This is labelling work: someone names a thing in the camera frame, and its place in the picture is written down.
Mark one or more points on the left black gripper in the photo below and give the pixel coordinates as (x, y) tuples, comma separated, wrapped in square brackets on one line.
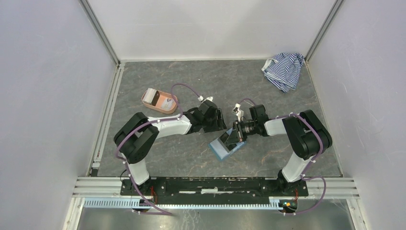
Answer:
[(219, 124)]

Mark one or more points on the aluminium frame rail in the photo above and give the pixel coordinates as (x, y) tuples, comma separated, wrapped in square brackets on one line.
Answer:
[(332, 204)]

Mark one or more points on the white VIP card in tray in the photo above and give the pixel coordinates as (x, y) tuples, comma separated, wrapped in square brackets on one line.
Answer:
[(168, 104)]

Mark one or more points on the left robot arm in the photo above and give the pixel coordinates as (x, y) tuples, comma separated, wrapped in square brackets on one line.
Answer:
[(135, 139)]

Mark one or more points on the stack of credit cards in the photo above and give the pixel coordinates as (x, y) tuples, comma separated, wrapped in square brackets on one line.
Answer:
[(149, 95)]

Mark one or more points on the blue striped cloth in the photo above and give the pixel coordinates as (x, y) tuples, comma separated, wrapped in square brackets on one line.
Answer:
[(283, 70)]

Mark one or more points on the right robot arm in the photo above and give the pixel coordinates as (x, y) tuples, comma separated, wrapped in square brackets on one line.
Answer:
[(307, 136)]

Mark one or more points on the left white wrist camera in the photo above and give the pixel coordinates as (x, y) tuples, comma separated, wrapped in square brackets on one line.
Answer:
[(202, 99)]

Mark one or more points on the pink oval tray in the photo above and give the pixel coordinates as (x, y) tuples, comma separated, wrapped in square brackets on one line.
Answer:
[(160, 101)]

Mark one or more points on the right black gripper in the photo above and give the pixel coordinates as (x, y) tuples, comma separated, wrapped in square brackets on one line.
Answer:
[(237, 126)]

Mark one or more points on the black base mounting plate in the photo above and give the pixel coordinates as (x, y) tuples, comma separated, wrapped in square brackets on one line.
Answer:
[(214, 190)]

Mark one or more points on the teal card holder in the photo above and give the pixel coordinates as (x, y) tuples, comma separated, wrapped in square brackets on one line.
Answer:
[(221, 150)]

